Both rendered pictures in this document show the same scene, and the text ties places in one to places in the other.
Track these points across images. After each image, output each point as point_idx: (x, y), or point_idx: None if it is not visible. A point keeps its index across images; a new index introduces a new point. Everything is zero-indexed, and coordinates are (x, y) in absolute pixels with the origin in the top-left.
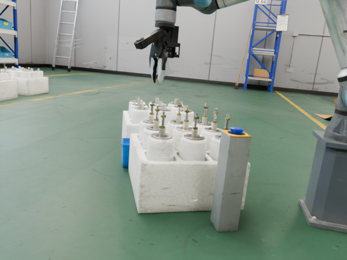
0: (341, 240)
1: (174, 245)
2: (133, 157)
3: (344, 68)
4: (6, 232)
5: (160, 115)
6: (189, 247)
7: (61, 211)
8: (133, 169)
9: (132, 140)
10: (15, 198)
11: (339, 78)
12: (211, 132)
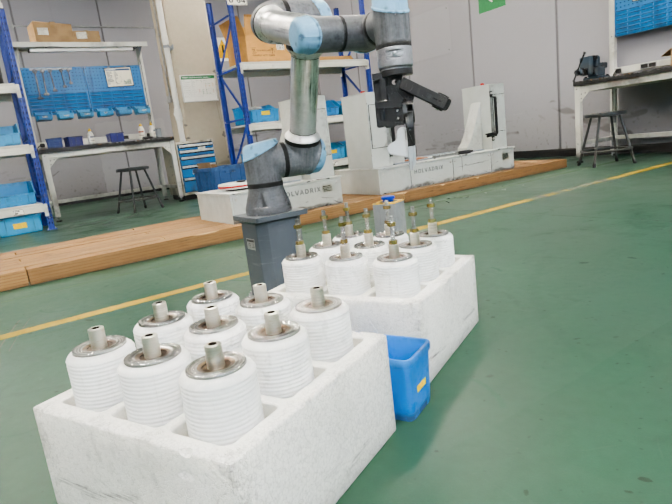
0: None
1: None
2: (451, 297)
3: (313, 134)
4: (646, 321)
5: (433, 205)
6: None
7: (581, 334)
8: (455, 311)
9: (436, 289)
10: (662, 358)
11: (314, 143)
12: None
